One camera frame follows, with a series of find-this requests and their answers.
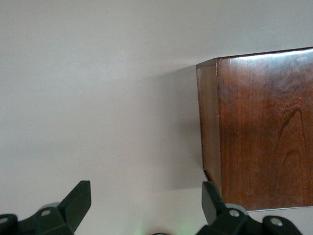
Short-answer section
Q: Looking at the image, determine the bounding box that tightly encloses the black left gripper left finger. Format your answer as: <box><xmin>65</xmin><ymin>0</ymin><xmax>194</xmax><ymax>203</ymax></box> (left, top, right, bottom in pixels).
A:
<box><xmin>18</xmin><ymin>180</ymin><xmax>91</xmax><ymax>235</ymax></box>

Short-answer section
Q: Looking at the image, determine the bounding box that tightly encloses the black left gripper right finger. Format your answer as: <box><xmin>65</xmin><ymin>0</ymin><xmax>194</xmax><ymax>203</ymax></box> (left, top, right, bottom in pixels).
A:
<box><xmin>195</xmin><ymin>181</ymin><xmax>264</xmax><ymax>235</ymax></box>

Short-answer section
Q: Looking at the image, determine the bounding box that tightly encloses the dark brown wooden cabinet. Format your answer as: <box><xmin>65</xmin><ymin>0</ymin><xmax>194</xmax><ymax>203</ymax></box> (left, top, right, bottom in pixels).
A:
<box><xmin>196</xmin><ymin>46</ymin><xmax>313</xmax><ymax>212</ymax></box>

